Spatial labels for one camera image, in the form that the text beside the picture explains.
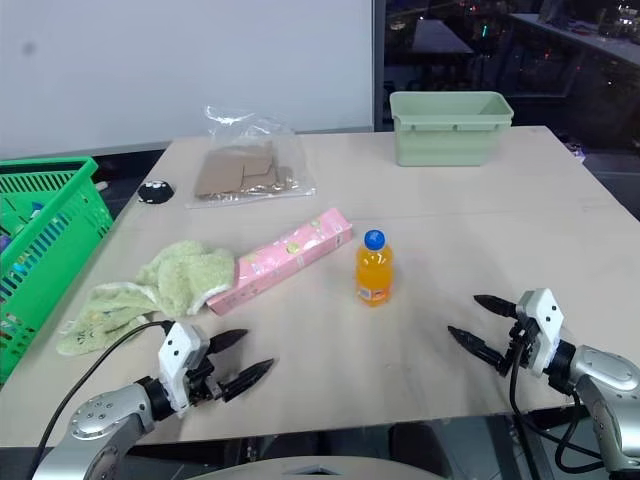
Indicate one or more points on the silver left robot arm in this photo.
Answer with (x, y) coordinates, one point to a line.
(107, 419)

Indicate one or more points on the clear bag with cardboard pieces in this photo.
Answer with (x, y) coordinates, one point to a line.
(250, 160)

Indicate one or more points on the pale green plastic bin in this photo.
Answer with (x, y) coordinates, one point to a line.
(450, 127)

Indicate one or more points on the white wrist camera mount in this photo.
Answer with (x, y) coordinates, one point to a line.
(543, 320)
(178, 356)

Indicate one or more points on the white whiteboard panel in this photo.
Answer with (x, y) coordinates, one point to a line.
(185, 70)

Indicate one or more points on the green plastic basket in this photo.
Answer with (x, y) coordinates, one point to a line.
(42, 250)

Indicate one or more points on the black round object white dots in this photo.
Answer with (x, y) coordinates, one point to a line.
(156, 192)

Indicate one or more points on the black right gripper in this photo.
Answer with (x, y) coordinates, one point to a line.
(520, 345)

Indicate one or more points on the pink long carton box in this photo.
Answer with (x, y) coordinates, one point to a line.
(282, 260)

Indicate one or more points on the light green fluffy towel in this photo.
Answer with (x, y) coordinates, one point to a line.
(150, 295)

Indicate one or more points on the orange juice bottle blue cap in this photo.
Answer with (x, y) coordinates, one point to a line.
(374, 269)

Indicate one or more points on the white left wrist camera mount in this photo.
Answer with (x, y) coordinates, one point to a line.
(178, 356)

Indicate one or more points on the dark rounded shape under table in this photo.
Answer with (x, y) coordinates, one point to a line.
(417, 447)

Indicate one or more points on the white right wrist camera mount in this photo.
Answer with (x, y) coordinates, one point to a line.
(543, 320)

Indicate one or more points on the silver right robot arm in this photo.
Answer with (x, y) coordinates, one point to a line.
(602, 385)

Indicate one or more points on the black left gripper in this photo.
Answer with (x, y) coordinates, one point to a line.
(205, 382)

